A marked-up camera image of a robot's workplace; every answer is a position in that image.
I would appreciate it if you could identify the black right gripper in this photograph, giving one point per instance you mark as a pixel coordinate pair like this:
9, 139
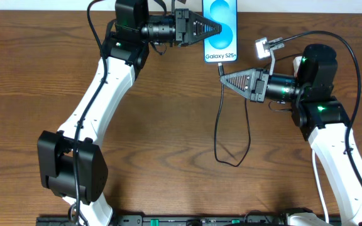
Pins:
259, 85

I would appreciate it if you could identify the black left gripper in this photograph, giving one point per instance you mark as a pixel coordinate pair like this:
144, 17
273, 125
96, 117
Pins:
181, 27

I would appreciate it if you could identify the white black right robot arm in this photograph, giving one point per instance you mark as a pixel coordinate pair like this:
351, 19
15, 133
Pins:
321, 118

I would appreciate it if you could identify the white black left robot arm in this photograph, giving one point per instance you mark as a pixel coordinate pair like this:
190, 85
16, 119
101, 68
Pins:
71, 162

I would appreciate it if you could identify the white power strip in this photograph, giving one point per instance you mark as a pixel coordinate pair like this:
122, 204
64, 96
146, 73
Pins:
296, 63

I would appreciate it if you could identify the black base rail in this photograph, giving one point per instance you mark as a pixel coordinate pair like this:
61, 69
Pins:
304, 218

